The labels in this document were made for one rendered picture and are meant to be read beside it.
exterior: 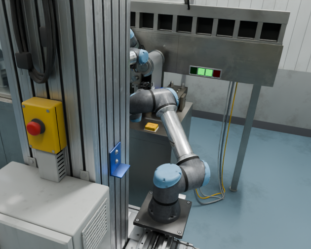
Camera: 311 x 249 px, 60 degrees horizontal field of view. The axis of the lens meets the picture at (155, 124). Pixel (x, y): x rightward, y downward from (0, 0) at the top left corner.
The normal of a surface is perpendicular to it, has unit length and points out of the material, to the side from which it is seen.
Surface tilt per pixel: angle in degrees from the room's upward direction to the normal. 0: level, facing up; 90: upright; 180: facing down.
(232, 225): 0
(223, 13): 90
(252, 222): 0
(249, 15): 90
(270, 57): 90
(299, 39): 90
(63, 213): 0
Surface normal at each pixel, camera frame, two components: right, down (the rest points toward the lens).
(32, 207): 0.05, -0.90
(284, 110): -0.30, 0.41
